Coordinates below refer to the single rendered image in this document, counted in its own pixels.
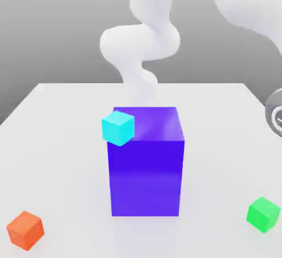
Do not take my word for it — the small orange cube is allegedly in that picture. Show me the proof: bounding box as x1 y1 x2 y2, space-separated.
6 211 45 251

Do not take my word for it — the small cyan cube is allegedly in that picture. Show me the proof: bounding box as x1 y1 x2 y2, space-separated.
101 110 135 147

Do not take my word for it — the small green cube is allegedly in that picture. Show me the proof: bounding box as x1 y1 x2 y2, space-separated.
246 196 282 234

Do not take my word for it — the large blue box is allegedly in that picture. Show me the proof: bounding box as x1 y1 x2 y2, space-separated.
107 106 185 217

